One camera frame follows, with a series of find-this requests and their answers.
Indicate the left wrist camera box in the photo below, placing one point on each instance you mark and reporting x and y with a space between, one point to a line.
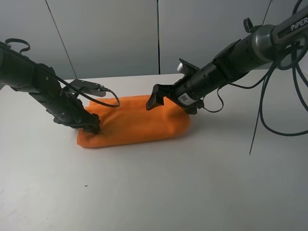
89 88

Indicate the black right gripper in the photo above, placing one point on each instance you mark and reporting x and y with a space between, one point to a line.
177 94

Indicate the orange microfiber towel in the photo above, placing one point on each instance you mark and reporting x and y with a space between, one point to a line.
131 123

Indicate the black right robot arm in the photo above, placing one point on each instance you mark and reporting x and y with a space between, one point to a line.
283 45

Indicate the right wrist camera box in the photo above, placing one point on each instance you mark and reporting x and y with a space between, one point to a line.
187 68

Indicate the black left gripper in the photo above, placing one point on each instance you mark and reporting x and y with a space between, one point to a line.
72 114

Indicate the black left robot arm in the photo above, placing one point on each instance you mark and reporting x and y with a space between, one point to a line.
41 83

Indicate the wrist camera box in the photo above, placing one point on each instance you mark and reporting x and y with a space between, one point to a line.
89 88
187 68

